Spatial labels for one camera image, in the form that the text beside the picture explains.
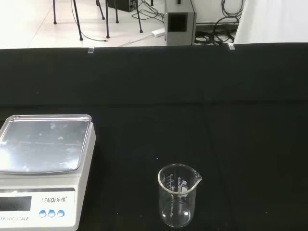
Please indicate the black bench cloth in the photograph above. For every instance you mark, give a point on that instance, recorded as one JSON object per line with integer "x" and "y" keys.
{"x": 192, "y": 108}

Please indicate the black tripod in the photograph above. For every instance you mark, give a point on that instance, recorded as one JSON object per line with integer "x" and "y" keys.
{"x": 138, "y": 18}
{"x": 77, "y": 19}

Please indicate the white electronic balance steel pan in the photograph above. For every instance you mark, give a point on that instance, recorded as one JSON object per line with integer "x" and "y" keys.
{"x": 43, "y": 168}

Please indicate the black equipment case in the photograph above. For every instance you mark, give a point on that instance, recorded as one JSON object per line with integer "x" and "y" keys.
{"x": 120, "y": 5}

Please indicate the white power strip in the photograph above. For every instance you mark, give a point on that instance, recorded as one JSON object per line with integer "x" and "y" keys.
{"x": 158, "y": 32}

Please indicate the grey metal box unit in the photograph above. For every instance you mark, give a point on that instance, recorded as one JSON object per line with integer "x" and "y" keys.
{"x": 179, "y": 22}

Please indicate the pale white board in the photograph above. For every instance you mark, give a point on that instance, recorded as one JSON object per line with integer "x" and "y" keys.
{"x": 272, "y": 21}

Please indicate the clear cloth clip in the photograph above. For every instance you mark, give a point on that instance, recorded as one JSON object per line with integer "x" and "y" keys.
{"x": 91, "y": 49}
{"x": 231, "y": 46}

